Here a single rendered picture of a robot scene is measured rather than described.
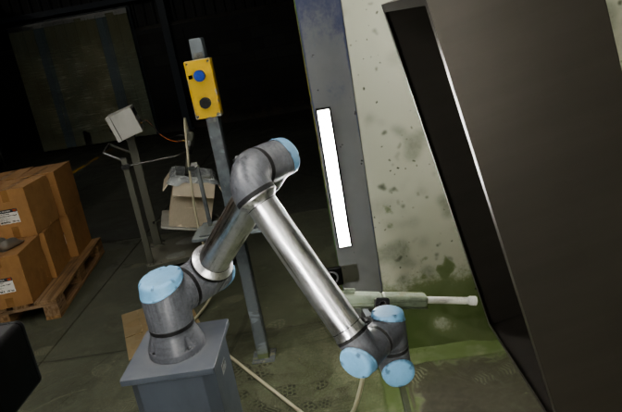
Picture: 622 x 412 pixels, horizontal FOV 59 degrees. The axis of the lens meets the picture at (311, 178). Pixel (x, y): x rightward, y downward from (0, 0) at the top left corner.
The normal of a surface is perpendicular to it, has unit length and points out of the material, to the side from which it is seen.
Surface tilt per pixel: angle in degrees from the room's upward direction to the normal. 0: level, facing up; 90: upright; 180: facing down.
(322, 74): 90
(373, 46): 90
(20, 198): 90
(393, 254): 90
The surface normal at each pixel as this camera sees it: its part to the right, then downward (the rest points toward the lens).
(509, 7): 0.03, 0.26
